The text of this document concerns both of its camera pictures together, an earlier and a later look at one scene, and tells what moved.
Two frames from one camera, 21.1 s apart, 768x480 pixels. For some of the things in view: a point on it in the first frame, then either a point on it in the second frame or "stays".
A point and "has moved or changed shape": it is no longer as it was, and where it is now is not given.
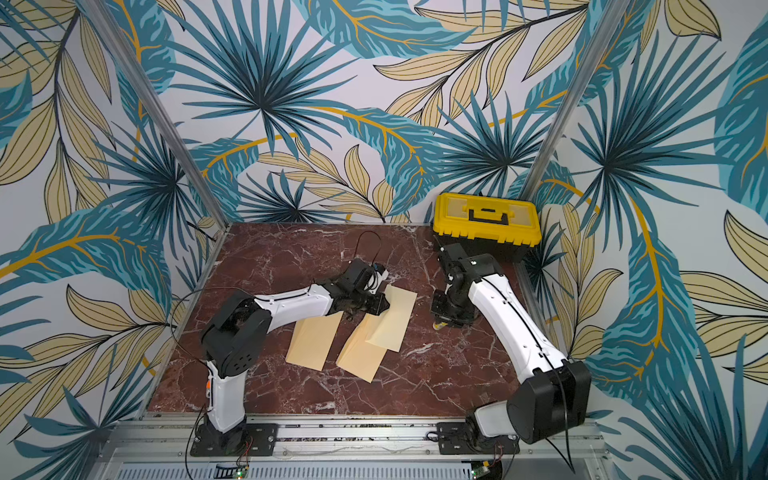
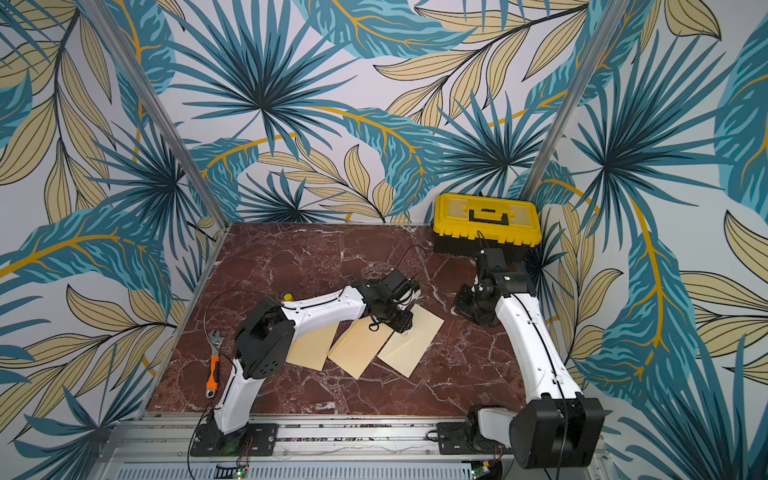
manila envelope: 311,340 stays
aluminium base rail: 351,447 stays
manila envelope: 386,329 has moved or changed shape
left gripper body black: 368,302 → 396,317
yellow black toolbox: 505,227 stays
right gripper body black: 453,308 → 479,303
